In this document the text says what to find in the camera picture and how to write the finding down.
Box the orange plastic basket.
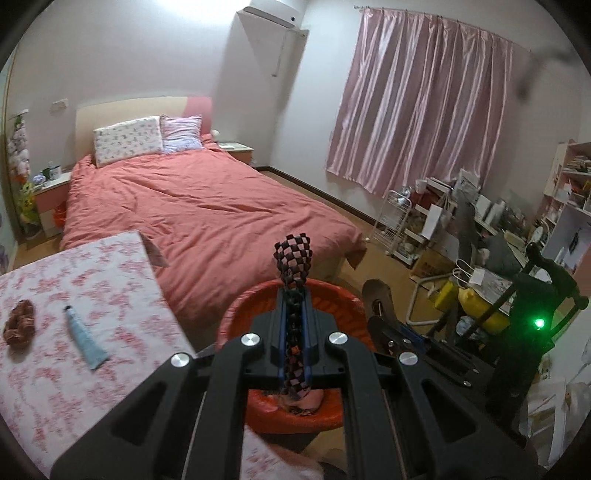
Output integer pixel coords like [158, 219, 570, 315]
[216, 278, 372, 435]

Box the light blue tube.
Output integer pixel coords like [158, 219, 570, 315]
[64, 305, 109, 370]

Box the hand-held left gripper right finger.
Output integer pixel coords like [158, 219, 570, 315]
[302, 295, 539, 480]

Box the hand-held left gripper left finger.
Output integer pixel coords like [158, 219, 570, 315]
[50, 286, 289, 480]

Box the stack of plush toys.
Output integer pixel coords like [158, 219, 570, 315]
[7, 111, 40, 238]

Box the yellow container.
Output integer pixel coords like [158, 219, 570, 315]
[457, 286, 509, 333]

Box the bed with red duvet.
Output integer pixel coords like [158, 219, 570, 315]
[60, 138, 368, 319]

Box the pink striped pillow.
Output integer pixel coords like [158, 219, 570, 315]
[160, 115, 204, 154]

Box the white floral pillow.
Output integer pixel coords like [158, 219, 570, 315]
[93, 116, 164, 168]

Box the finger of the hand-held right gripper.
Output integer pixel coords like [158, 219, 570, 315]
[362, 279, 483, 388]

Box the checkered wrapper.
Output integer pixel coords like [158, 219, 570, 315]
[273, 234, 315, 400]

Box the floral tablecloth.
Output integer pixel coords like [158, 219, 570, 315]
[0, 231, 324, 480]

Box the pink curtain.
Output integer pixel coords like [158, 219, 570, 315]
[325, 7, 532, 197]

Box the cluttered low white shelf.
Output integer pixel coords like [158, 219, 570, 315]
[406, 178, 541, 278]

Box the white paper bag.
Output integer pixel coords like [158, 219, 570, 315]
[452, 258, 513, 301]

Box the beige pink headboard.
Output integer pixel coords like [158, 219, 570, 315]
[75, 95, 214, 160]

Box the white bookcase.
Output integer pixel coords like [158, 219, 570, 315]
[538, 141, 591, 296]

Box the brown scrunchie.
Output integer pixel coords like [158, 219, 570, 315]
[4, 300, 37, 348]

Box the pink white nightstand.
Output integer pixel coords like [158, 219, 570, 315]
[33, 171, 72, 238]
[217, 141, 254, 167]

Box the white air conditioner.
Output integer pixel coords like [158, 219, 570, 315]
[235, 0, 310, 77]

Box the white plastic bag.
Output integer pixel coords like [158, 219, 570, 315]
[526, 369, 591, 462]

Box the white wire rack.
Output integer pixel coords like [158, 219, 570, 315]
[372, 189, 414, 257]

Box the cardboard box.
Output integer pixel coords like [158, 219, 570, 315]
[411, 249, 455, 280]

